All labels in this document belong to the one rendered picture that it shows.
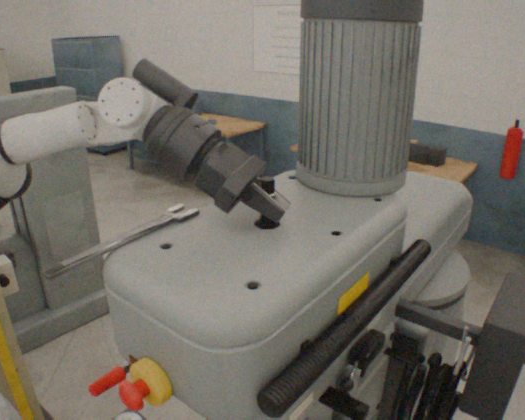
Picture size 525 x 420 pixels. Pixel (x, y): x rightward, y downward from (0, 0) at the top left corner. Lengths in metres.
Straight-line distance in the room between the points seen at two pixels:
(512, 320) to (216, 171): 0.53
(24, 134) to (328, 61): 0.46
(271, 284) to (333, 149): 0.30
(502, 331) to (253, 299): 0.45
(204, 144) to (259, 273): 0.19
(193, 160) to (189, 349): 0.25
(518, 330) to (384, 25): 0.51
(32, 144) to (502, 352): 0.80
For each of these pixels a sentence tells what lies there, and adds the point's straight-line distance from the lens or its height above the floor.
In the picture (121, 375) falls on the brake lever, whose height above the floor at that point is 1.71.
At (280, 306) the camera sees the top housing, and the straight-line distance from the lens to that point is 0.48.
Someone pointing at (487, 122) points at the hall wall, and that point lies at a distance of 4.81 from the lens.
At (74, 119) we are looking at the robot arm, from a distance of 0.67.
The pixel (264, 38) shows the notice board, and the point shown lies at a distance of 5.92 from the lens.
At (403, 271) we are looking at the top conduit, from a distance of 0.72.
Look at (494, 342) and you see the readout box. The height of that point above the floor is 1.69.
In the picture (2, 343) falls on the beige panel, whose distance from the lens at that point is 2.58.
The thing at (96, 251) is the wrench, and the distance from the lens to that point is 0.58.
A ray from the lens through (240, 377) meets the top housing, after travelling 0.49.
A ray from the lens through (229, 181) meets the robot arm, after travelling 0.57.
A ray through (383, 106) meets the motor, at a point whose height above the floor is 2.04.
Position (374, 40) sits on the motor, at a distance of 0.69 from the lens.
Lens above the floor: 2.16
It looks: 24 degrees down
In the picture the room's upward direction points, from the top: straight up
